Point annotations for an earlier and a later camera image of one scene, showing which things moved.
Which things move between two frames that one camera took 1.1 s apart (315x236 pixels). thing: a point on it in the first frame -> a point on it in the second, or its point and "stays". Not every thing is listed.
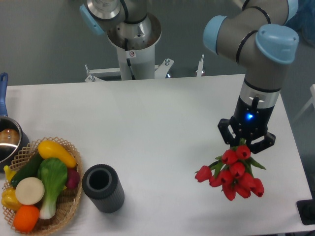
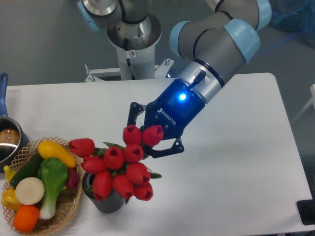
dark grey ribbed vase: [101, 183] stays
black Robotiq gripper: [248, 123] -> [173, 108]
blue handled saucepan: [14, 139] stays
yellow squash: [49, 149] stays
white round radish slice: [29, 191] stays
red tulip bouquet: [233, 171] -> [118, 169]
